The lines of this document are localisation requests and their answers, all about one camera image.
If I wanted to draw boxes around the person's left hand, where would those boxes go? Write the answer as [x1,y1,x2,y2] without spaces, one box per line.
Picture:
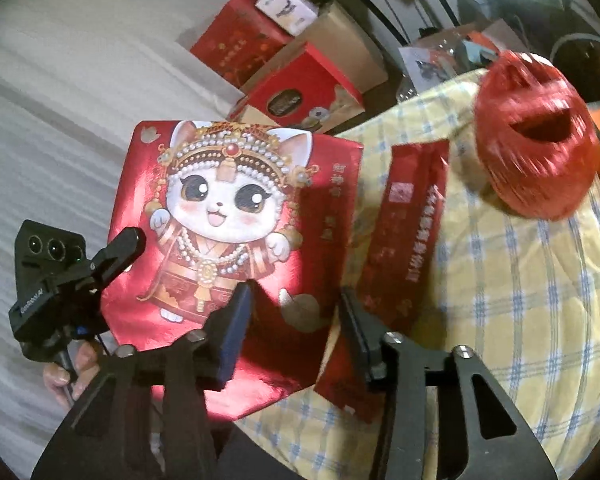
[43,339,106,411]

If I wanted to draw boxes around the red plastic string ball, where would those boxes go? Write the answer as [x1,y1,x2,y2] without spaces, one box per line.
[475,51,600,221]

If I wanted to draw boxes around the white cable loop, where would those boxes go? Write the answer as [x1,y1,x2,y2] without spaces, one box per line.
[549,31,600,64]

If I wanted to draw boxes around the white small carton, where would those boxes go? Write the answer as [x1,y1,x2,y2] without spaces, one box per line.
[256,0,320,37]

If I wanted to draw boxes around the red gift box front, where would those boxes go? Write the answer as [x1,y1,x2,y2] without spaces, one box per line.
[228,44,364,133]

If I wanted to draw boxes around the red gift box top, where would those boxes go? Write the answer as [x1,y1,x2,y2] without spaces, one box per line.
[189,0,294,88]

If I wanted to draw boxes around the red gift box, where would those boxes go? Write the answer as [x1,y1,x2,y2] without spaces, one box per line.
[189,0,294,88]
[228,44,364,133]

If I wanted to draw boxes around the clutter pile with plastic bag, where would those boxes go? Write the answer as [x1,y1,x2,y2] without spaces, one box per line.
[396,20,526,103]

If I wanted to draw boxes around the yellow plaid bed sheet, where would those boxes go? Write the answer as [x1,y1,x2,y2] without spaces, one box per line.
[344,72,600,479]

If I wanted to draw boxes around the red cat gift bag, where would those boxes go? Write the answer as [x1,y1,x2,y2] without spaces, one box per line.
[102,120,363,420]

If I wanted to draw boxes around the long red paper bag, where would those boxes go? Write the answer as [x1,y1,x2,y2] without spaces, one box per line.
[315,140,450,424]

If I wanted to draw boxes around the brown cardboard box background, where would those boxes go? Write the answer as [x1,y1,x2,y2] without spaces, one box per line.
[240,2,388,93]

